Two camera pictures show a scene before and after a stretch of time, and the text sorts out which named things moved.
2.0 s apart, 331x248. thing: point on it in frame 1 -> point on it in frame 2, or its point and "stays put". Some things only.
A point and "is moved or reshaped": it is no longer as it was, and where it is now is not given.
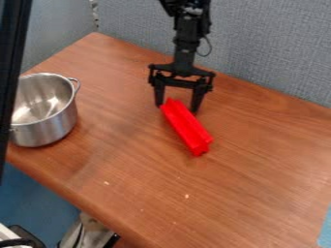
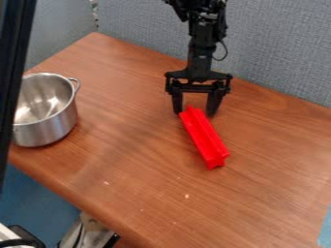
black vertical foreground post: x=16 y=14 stays put
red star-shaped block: x=187 y=126 is moved or reshaped
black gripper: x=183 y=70 -> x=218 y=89
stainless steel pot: x=46 y=108 stays put
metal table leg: x=90 y=234 stays put
